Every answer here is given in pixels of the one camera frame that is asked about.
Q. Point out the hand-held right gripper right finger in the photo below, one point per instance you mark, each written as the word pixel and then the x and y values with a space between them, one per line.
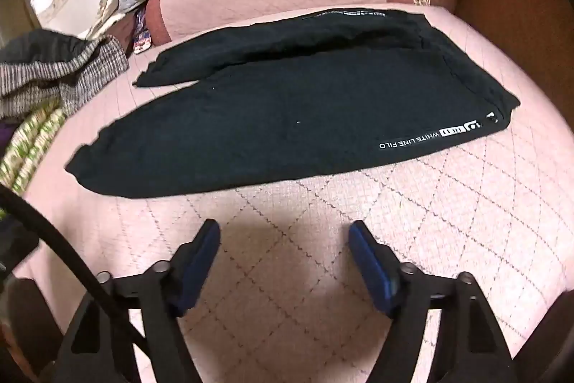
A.
pixel 372 262

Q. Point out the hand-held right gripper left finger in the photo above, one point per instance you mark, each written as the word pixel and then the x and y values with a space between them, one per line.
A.
pixel 202 257

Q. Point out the black pants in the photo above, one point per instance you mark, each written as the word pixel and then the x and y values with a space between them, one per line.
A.
pixel 291 118

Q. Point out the green printed blanket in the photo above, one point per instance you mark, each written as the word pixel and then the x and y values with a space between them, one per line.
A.
pixel 31 140

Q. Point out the houndstooth coat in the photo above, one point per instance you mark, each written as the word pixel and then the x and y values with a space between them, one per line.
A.
pixel 89 64

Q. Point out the colourful printed packet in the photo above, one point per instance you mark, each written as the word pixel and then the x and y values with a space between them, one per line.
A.
pixel 142 42

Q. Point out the purple cloth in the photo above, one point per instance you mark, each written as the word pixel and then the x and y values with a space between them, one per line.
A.
pixel 6 131

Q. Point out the beige cloth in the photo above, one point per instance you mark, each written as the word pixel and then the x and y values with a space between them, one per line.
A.
pixel 105 17

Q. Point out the black jacket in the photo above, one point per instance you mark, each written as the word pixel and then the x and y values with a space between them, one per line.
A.
pixel 36 46

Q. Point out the brown wooden bed frame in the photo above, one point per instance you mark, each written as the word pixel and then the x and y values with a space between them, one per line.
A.
pixel 515 6

